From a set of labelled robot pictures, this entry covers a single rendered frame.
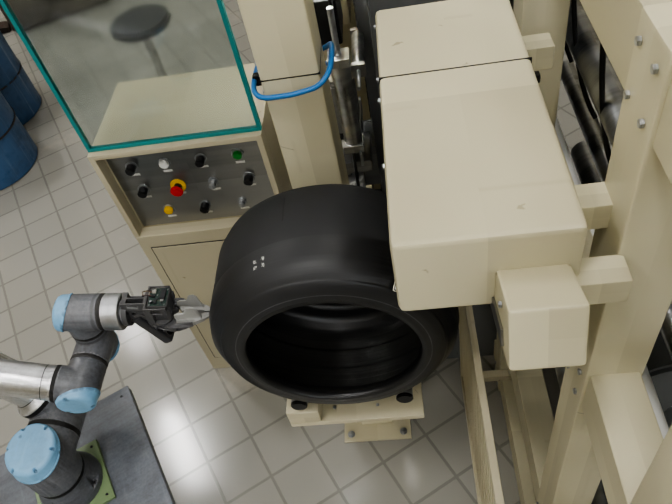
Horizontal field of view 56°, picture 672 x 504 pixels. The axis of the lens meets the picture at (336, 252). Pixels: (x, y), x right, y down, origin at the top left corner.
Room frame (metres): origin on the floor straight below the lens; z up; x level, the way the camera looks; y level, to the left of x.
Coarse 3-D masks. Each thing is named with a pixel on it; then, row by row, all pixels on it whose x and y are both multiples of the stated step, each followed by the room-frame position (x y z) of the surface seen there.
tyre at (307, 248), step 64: (320, 192) 1.01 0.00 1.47; (384, 192) 1.01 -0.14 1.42; (256, 256) 0.90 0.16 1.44; (320, 256) 0.84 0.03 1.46; (384, 256) 0.82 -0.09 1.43; (256, 320) 0.81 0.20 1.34; (320, 320) 1.06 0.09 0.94; (384, 320) 1.01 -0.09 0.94; (448, 320) 0.77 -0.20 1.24; (256, 384) 0.83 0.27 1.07; (320, 384) 0.88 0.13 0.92; (384, 384) 0.78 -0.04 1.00
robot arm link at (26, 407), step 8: (0, 352) 1.15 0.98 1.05; (8, 400) 1.05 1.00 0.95; (16, 400) 1.05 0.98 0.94; (24, 400) 1.05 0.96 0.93; (32, 400) 1.05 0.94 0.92; (40, 400) 1.05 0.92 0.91; (24, 408) 1.05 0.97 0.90; (32, 408) 1.04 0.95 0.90; (40, 408) 1.03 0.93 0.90; (48, 408) 1.04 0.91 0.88; (56, 408) 1.04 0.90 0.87; (24, 416) 1.03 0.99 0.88; (32, 416) 1.03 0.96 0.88; (40, 416) 1.02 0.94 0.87; (48, 416) 1.02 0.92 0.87; (56, 416) 1.02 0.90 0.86; (64, 416) 1.02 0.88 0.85; (72, 416) 1.03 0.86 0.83; (80, 416) 1.04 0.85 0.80; (72, 424) 1.00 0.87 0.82; (80, 424) 1.02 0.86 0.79
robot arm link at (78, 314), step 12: (60, 300) 1.03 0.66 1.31; (72, 300) 1.03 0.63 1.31; (84, 300) 1.02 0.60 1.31; (96, 300) 1.01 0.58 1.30; (60, 312) 1.00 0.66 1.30; (72, 312) 1.00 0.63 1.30; (84, 312) 0.99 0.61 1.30; (96, 312) 0.99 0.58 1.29; (60, 324) 0.99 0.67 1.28; (72, 324) 0.98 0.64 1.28; (84, 324) 0.98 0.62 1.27; (96, 324) 0.97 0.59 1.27; (72, 336) 1.00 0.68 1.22; (84, 336) 0.98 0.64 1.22
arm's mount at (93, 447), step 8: (96, 440) 1.06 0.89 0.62; (80, 448) 1.04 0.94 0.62; (88, 448) 1.03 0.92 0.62; (96, 448) 1.03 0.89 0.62; (96, 456) 1.00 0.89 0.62; (104, 464) 0.97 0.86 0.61; (104, 472) 0.94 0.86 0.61; (104, 480) 0.92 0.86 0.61; (104, 488) 0.89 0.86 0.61; (112, 488) 0.89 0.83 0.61; (96, 496) 0.87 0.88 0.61; (104, 496) 0.87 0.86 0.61; (112, 496) 0.86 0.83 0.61
